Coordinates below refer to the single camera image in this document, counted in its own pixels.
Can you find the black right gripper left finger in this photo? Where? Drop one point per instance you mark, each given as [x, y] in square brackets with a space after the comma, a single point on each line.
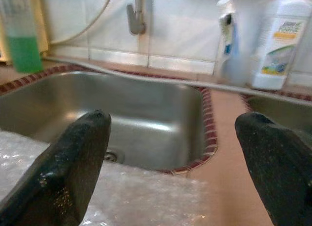
[68, 175]

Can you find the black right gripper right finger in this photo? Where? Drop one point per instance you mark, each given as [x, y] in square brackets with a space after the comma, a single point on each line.
[280, 167]

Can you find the stainless steel sink basin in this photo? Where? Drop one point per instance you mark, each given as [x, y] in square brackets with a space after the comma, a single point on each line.
[151, 109]
[280, 109]

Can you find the clear bubble wrap sheet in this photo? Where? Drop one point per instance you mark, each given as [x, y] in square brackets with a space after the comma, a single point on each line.
[146, 194]

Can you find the small white spray bottle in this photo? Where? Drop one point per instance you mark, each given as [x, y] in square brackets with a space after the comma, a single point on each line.
[231, 65]

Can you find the white detergent bottle orange cap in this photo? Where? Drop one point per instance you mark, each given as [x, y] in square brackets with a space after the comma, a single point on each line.
[275, 53]

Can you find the green liquid bottle blue cap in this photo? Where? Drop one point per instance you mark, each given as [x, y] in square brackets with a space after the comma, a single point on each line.
[24, 53]

